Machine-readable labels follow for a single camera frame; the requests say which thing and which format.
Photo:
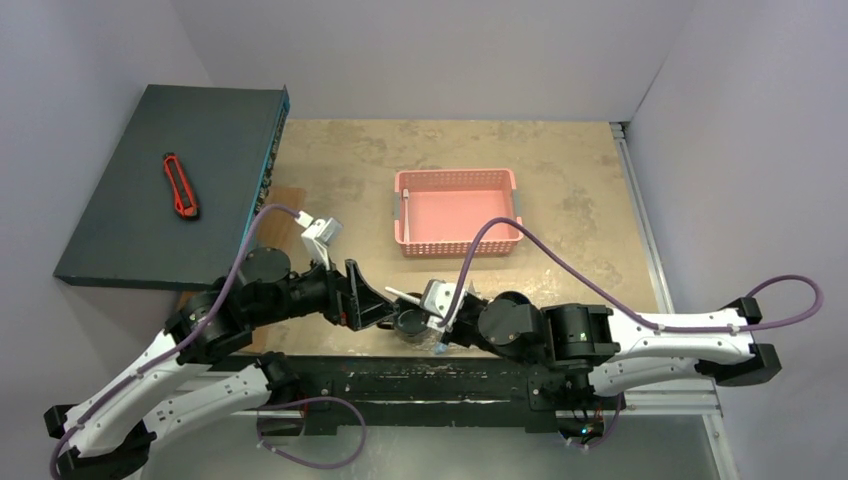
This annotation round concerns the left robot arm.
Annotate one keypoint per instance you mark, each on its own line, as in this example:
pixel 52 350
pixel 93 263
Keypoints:
pixel 113 434

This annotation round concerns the aluminium frame rail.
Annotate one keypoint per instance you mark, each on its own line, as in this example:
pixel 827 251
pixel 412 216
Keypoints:
pixel 678 397

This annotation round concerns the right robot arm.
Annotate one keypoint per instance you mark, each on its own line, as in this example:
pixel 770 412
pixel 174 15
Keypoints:
pixel 601 351

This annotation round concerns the dark grey network switch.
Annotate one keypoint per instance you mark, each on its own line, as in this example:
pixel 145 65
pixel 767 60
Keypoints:
pixel 129 235

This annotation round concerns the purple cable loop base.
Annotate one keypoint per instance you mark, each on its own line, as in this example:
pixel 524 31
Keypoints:
pixel 314 426

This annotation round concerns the red utility knife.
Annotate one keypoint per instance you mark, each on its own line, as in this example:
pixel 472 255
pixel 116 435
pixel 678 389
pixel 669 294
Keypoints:
pixel 184 200

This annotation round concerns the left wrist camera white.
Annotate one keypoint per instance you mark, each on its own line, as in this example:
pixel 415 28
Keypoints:
pixel 317 235

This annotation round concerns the white toothbrush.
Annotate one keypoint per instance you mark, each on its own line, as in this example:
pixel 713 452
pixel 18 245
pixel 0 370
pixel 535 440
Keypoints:
pixel 406 215
pixel 406 297

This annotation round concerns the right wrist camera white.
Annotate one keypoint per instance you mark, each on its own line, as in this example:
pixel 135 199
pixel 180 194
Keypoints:
pixel 442 303

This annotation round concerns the dark green mug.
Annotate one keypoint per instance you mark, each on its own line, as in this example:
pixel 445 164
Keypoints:
pixel 409 324

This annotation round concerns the pink plastic basket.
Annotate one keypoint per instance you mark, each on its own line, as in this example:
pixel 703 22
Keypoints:
pixel 449 206

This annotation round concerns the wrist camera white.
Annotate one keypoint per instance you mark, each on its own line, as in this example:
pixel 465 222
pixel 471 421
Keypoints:
pixel 317 235
pixel 442 303

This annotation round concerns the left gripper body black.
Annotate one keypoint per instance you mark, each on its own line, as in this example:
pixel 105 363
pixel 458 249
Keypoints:
pixel 318 290

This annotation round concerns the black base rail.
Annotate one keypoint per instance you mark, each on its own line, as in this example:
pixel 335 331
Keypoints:
pixel 448 392

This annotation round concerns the red cap toothpaste tube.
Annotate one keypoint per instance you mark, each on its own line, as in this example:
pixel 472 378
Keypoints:
pixel 471 290

